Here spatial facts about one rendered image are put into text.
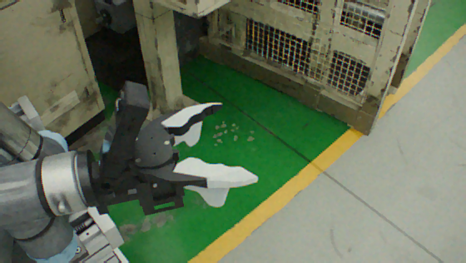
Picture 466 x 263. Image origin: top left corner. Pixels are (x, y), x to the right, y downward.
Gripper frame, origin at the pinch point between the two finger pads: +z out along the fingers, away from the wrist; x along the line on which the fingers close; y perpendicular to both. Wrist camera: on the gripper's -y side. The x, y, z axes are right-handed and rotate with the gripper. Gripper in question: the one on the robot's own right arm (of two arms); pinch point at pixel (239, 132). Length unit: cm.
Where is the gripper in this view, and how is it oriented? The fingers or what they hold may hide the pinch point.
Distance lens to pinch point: 45.9
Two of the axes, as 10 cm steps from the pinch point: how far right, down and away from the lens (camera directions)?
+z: 9.6, -2.1, 2.0
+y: 0.4, 7.8, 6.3
